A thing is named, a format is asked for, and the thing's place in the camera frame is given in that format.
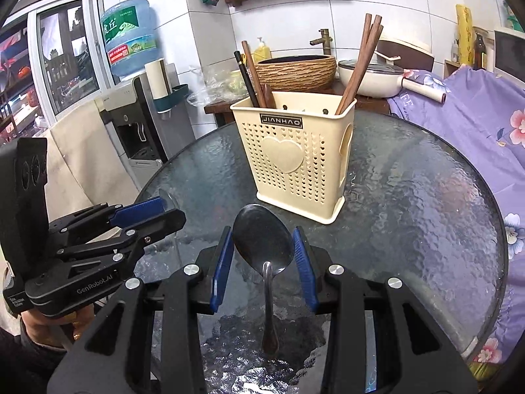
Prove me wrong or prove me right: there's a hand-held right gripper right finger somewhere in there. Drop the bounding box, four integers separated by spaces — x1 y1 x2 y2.
292 226 478 394

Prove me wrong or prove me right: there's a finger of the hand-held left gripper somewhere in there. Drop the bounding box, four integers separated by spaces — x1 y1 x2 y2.
49 196 165 241
57 208 187 272

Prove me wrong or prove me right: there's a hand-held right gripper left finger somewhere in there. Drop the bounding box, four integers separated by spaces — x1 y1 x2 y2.
47 226 234 394

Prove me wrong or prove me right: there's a metal spoon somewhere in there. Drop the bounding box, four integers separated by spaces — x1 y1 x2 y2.
232 204 295 356

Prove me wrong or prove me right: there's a cream perforated utensil holder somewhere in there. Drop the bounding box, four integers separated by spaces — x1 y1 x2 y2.
230 90 355 225

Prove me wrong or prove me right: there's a black chopstick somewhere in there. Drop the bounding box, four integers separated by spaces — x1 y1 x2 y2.
234 51 260 108

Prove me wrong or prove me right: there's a person's left forearm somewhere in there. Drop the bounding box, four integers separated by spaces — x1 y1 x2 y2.
0 328 74 394

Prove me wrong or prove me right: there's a person's left hand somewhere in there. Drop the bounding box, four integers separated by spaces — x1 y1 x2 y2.
20 311 89 351

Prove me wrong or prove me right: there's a beige cloth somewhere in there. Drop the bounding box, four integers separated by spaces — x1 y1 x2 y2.
39 98 142 230

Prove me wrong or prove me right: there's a water dispenser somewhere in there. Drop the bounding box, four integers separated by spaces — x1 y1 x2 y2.
94 74 195 170

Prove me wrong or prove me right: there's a teal cup holder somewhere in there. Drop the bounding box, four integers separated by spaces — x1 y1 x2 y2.
155 84 190 116

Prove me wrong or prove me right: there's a white paper cup stack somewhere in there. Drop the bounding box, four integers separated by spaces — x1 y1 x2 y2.
144 59 171 111

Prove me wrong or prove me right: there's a clear plastic bag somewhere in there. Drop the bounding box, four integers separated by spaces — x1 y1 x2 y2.
188 66 247 109

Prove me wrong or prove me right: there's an aluminium framed window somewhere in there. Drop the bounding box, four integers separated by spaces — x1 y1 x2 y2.
0 0 104 140

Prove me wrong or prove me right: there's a blue water bottle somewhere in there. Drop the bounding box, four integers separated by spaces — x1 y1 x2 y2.
100 0 158 78

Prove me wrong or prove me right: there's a woven pattern wash basin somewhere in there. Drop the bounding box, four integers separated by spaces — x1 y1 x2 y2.
255 54 337 93

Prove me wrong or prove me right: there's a white cooking pan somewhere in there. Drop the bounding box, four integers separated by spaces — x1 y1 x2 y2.
337 59 447 106

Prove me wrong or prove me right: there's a yellow soap bottle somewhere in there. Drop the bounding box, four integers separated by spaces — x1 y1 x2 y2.
252 37 272 65

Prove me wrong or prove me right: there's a glass pan lid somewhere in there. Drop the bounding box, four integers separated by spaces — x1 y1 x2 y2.
338 51 405 75

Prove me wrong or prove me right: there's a purple floral cloth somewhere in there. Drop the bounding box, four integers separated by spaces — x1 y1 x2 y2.
388 66 525 362

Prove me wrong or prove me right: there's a brass faucet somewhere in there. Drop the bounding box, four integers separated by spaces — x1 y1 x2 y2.
309 29 334 56

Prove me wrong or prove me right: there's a cream brown container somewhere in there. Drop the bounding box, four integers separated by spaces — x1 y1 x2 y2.
376 38 435 71

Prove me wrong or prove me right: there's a dark glass bottle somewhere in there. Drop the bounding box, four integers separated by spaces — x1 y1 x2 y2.
473 29 489 70

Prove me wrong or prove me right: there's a yellow roll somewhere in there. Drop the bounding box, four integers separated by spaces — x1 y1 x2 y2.
456 4 475 66

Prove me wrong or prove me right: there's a white microwave oven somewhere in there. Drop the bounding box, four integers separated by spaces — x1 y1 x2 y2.
494 29 525 88

